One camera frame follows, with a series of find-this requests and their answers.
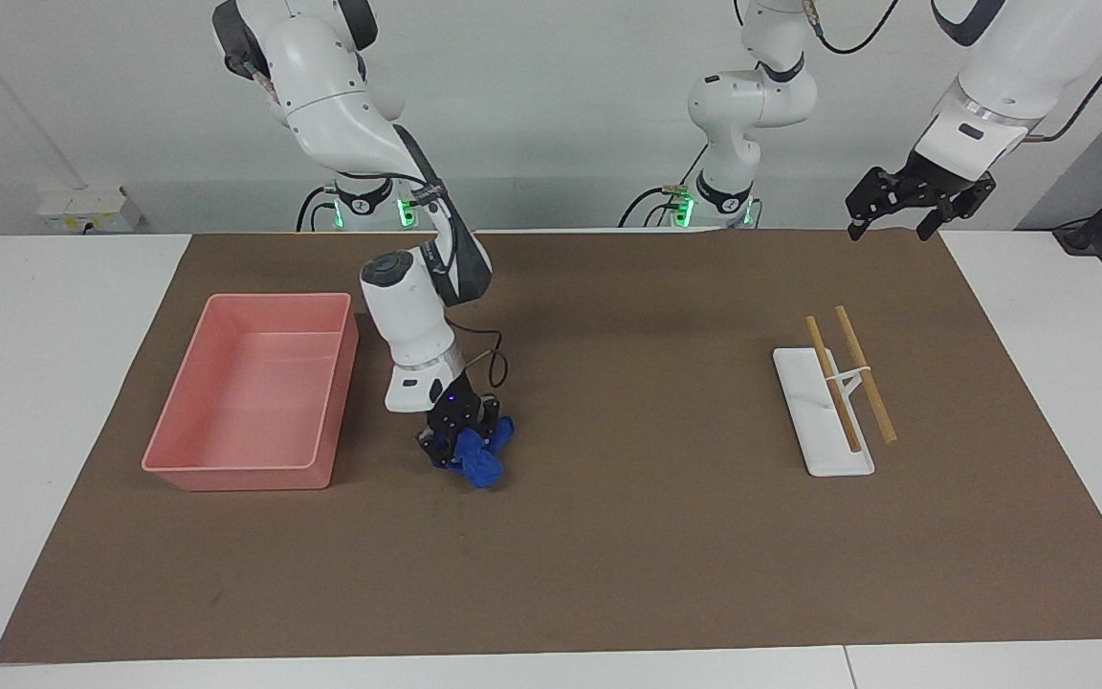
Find brown table mat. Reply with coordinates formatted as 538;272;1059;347
0;232;1102;664

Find blue microfibre towel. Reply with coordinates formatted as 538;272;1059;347
446;416;518;489

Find pink plastic bin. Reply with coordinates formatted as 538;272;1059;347
142;293;361;493

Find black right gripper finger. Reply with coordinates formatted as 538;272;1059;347
417;424;462;471
477;396;505;453

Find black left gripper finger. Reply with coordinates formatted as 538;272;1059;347
915;180;998;243
846;169;902;241

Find black arm base cable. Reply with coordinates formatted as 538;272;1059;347
297;184;342;233
619;185;676;229

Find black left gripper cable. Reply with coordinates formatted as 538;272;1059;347
803;0;1102;144

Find white towel rack base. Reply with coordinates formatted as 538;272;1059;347
773;346;875;478

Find wooden rack rod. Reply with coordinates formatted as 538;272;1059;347
834;305;898;445
805;315;862;455

